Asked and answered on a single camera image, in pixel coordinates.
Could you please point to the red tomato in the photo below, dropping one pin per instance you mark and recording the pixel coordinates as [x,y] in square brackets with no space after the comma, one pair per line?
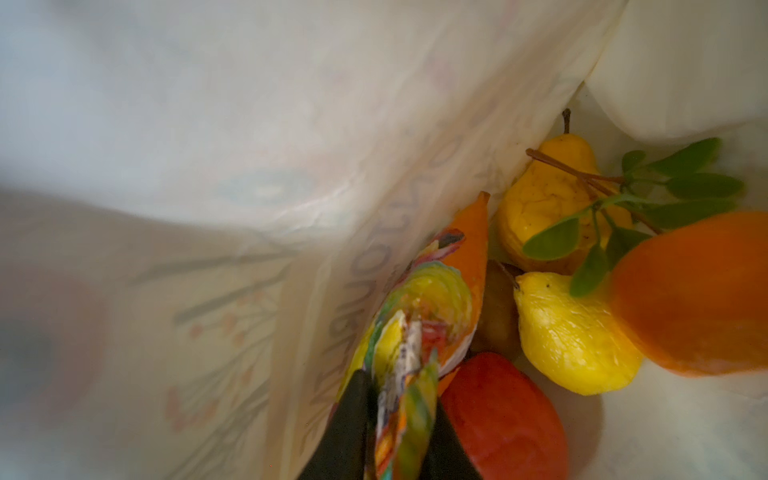
[507,426]

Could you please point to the cream floral tote bag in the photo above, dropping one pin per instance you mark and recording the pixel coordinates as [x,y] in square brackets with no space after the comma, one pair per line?
[204,202]

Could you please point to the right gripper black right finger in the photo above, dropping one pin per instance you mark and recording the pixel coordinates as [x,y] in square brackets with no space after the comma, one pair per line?
[445,458]

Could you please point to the small orange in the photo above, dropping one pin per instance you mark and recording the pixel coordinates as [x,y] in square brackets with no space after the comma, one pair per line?
[694,301]

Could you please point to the brown potato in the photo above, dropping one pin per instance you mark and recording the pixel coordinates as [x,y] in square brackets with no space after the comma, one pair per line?
[497,330]

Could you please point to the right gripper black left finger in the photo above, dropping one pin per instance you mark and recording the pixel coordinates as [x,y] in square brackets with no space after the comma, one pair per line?
[341,453]

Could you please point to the colourful snack bag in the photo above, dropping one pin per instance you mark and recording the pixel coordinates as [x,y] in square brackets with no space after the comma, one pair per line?
[401,351]

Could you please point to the yellow lemon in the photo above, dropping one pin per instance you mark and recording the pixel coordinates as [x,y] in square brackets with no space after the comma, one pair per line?
[577,343]

